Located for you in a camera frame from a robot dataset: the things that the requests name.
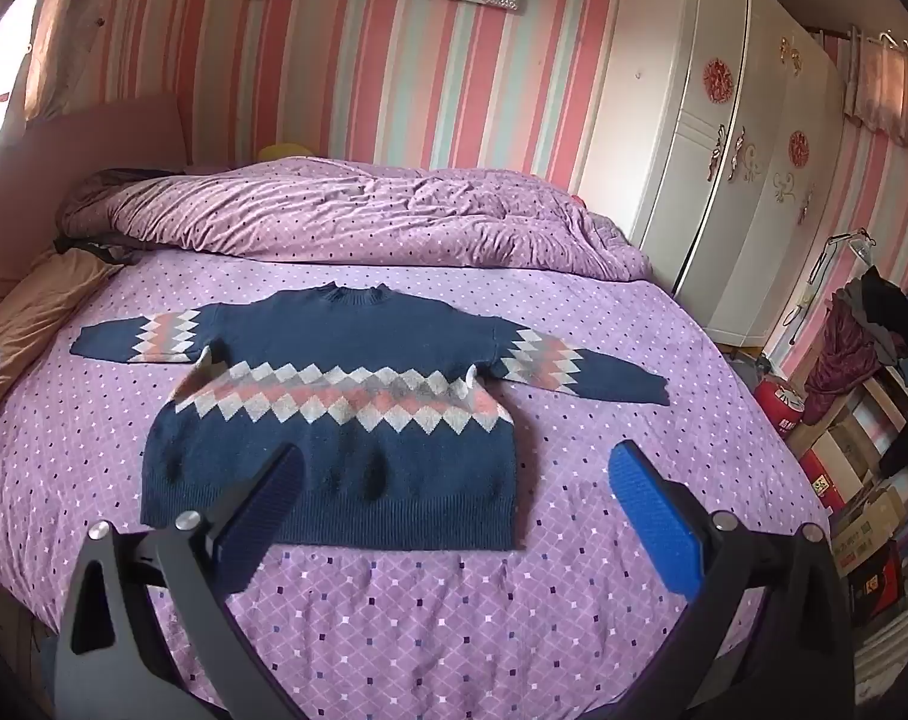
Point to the yellow pillow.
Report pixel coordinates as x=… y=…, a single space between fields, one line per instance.
x=285 y=151

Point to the red fire extinguisher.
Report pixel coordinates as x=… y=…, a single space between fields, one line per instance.
x=778 y=409

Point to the black hanging garment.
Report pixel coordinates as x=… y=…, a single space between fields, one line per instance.
x=907 y=360

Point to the white wardrobe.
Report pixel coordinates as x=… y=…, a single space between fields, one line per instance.
x=694 y=127

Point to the pink window curtain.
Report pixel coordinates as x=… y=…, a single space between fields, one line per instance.
x=53 y=37

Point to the stack of cardboard boxes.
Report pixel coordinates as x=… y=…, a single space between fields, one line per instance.
x=866 y=495

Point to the maroon garment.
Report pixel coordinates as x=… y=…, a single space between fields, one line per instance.
x=832 y=360

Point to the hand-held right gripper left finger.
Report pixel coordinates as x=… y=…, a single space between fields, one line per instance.
x=263 y=499

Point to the purple patterned pillow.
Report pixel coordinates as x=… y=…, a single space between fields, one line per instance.
x=349 y=210

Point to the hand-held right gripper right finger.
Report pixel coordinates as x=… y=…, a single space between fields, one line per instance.
x=653 y=506

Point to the pink curtain valance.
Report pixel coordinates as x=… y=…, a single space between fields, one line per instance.
x=892 y=97

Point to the purple dotted bed sheet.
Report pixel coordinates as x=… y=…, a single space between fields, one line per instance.
x=439 y=615

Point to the brown cloth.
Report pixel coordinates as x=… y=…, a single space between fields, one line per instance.
x=30 y=322

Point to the pink headboard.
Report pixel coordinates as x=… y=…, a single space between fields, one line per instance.
x=87 y=142

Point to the navy diamond-pattern knit sweater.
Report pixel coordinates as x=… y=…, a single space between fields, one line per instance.
x=349 y=337

